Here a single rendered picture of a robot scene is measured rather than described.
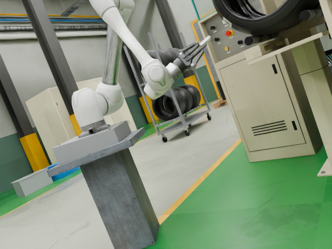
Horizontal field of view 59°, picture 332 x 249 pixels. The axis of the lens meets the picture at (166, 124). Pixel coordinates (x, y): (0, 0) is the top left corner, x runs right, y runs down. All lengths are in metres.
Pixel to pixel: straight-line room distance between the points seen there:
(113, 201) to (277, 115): 1.37
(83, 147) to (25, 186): 4.71
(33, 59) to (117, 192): 9.07
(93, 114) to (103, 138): 0.20
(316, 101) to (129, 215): 1.29
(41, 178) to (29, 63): 4.95
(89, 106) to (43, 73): 8.82
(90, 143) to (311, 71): 1.32
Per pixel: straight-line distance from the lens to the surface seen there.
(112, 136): 1.62
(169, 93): 5.23
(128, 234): 1.87
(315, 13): 1.58
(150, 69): 1.32
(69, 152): 1.72
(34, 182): 6.41
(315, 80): 1.90
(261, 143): 2.51
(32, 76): 10.31
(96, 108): 1.79
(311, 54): 1.88
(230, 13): 1.62
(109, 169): 1.74
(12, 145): 9.34
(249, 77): 2.38
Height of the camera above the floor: 0.79
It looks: 5 degrees down
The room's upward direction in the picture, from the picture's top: 21 degrees counter-clockwise
